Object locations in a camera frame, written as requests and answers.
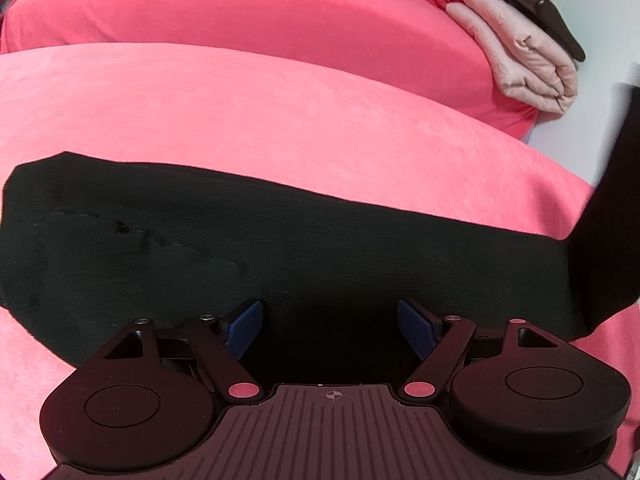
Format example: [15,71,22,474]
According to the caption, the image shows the folded light pink quilt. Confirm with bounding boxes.
[446,0,580,115]

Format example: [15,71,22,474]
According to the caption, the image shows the dark brown padded object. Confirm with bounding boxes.
[484,0,587,63]

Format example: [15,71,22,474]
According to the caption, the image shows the pink plush blanket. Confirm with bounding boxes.
[0,42,640,480]

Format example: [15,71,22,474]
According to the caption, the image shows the black pants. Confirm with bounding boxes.
[0,84,640,392]

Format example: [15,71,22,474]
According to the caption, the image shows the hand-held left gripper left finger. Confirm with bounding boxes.
[104,298,266,404]

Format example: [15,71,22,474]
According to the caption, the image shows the coral bed sheet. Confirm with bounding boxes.
[0,0,543,143]

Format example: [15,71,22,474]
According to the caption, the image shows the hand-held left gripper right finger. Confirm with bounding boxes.
[396,298,560,404]

